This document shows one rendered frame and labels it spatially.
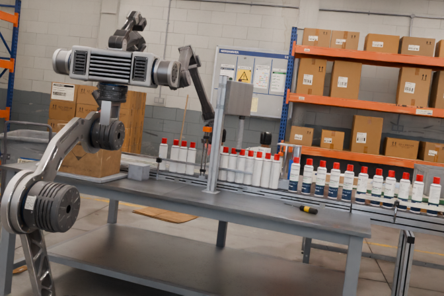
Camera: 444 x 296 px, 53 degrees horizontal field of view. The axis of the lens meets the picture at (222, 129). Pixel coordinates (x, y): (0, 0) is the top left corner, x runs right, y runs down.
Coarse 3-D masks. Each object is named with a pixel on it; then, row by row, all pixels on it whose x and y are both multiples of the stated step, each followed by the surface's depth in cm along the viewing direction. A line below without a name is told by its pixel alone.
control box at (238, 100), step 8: (232, 88) 250; (240, 88) 253; (248, 88) 257; (232, 96) 250; (240, 96) 254; (248, 96) 258; (224, 104) 253; (232, 104) 251; (240, 104) 255; (248, 104) 258; (224, 112) 252; (232, 112) 252; (240, 112) 255; (248, 112) 259
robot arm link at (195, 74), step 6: (198, 60) 257; (192, 66) 261; (198, 66) 259; (192, 72) 261; (198, 72) 263; (192, 78) 263; (198, 78) 263; (198, 84) 265; (198, 90) 267; (204, 90) 269; (198, 96) 269; (204, 96) 269; (204, 102) 271; (204, 108) 273; (210, 108) 273; (204, 114) 275; (210, 114) 276
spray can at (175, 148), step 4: (176, 140) 278; (176, 144) 278; (172, 148) 277; (176, 148) 277; (172, 152) 277; (176, 152) 277; (172, 156) 277; (176, 156) 278; (172, 164) 277; (176, 164) 278; (172, 168) 277; (176, 168) 279
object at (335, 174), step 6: (336, 168) 249; (330, 174) 250; (336, 174) 248; (330, 180) 250; (336, 180) 248; (330, 186) 249; (336, 186) 248; (330, 192) 249; (336, 192) 249; (330, 198) 249; (336, 198) 250
